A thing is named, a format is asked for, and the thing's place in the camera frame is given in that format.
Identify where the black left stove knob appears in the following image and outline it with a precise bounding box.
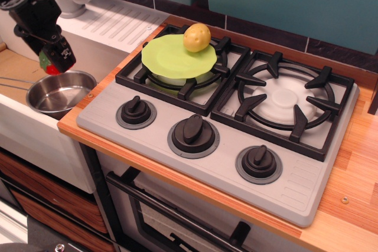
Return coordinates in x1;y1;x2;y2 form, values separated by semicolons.
116;96;157;130

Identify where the black oven door handle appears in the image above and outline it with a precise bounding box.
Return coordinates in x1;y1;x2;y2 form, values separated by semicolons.
106;171;250;251

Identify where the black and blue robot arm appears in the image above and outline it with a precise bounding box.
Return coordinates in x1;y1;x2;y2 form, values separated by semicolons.
1;0;76;76

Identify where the upper wooden drawer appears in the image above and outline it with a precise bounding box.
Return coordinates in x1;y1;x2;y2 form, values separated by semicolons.
1;148;103;227

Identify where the white left burner cap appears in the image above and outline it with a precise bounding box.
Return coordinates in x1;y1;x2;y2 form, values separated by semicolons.
153;72;214;86

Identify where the small stainless steel pan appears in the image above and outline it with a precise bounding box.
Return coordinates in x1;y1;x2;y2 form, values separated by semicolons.
1;71;97;120

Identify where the grey toy stovetop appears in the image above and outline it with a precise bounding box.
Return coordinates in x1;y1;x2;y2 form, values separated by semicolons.
76;24;360;228

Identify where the black right burner grate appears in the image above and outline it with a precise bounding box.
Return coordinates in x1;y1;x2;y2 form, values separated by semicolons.
211;51;359;162

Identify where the red toy strawberry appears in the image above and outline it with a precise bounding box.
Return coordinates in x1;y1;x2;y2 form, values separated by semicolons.
38;50;72;76

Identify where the white burner cap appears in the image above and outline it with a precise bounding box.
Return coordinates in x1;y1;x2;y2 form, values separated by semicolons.
153;72;214;86
244;69;328;125

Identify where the black middle stove knob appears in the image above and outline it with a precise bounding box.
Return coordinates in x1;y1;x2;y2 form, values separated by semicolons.
167;114;220;159

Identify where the lower wooden drawer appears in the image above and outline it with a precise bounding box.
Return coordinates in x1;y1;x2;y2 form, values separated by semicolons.
11;189;115;252

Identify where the black right stove knob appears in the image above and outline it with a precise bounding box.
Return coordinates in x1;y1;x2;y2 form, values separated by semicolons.
235;145;283;185

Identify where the black stove knob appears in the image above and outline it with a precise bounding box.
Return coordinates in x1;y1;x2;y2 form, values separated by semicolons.
235;145;283;185
167;114;220;159
116;96;157;130

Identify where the toy oven door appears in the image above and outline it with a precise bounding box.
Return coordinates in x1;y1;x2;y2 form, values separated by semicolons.
97;152;305;251

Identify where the white toy sink unit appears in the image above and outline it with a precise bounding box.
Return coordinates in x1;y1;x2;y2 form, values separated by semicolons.
1;0;167;193

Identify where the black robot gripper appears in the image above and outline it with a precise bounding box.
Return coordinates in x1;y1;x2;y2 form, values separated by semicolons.
7;0;76;72

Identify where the white right burner cap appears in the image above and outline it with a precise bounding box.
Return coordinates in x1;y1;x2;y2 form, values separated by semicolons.
244;69;328;125

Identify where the yellow toy potato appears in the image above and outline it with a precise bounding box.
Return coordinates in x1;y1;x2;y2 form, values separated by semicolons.
183;23;211;53

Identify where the light green plastic plate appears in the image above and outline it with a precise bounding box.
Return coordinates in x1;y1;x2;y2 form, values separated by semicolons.
141;34;217;79

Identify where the wooden drawer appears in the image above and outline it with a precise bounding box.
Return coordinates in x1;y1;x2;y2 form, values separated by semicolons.
11;189;115;252
1;148;103;227

